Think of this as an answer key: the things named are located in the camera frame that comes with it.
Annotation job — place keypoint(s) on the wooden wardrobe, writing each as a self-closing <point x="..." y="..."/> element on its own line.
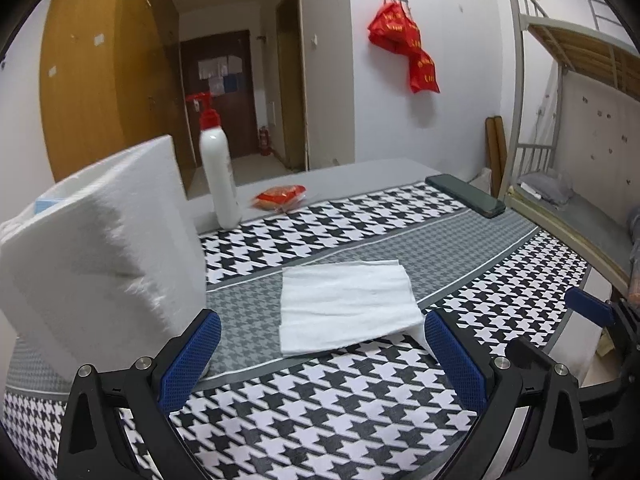
<point x="100" y="85"/>

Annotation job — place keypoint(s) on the metal bunk bed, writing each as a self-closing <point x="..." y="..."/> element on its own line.
<point x="575" y="50"/>

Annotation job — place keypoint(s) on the dark brown door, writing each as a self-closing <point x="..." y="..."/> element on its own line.
<point x="235" y="120"/>

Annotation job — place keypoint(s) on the gray folded cloth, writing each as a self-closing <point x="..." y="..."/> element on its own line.
<point x="545" y="187"/>

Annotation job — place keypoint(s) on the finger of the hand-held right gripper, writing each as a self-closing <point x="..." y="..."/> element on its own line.
<point x="590" y="307"/>

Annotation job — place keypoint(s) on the black smartphone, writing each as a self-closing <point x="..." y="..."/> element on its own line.
<point x="467" y="195"/>

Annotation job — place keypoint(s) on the paper notices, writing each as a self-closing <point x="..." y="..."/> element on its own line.
<point x="220" y="72"/>

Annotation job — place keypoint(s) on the white foam box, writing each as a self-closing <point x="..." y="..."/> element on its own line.
<point x="100" y="260"/>

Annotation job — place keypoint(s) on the wooden side door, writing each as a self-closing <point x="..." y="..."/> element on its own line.
<point x="291" y="85"/>

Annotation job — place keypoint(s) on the white pump bottle red cap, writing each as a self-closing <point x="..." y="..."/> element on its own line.
<point x="220" y="175"/>

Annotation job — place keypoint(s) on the red fire extinguisher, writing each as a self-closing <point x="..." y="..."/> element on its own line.
<point x="264" y="142"/>

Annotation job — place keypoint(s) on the white plastic bag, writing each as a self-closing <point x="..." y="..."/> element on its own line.
<point x="481" y="180"/>

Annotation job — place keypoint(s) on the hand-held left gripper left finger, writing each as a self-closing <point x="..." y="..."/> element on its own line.
<point x="192" y="355"/>

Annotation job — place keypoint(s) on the wooden boards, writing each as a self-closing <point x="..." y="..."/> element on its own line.
<point x="496" y="155"/>

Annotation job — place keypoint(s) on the white towel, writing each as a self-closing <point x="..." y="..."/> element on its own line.
<point x="345" y="305"/>

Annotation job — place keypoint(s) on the red plastic bag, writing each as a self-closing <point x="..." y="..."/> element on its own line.
<point x="392" y="30"/>
<point x="424" y="75"/>

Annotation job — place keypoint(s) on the black white houndstooth cloth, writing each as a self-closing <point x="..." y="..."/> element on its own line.
<point x="310" y="425"/>

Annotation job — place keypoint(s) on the red snack packet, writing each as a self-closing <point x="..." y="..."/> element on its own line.
<point x="280" y="197"/>

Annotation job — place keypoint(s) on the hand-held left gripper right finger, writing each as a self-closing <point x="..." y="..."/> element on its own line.
<point x="455" y="360"/>

